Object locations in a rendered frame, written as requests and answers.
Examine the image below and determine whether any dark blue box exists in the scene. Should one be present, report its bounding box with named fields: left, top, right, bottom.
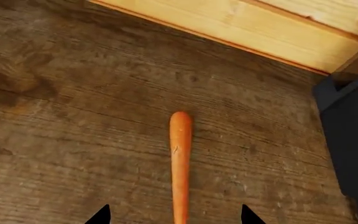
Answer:
left=311, top=72, right=358, bottom=215

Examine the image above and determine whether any light wooden tray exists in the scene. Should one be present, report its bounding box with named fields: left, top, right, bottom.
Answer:
left=87, top=0, right=358, bottom=77

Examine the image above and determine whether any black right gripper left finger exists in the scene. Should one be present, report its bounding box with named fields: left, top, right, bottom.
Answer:
left=84, top=203, right=112, bottom=224

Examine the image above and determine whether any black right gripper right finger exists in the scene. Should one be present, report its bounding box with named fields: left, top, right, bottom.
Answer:
left=241, top=203, right=267, bottom=224

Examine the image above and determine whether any orange carrot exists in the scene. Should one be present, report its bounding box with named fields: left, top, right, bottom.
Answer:
left=169, top=111, right=193, bottom=224

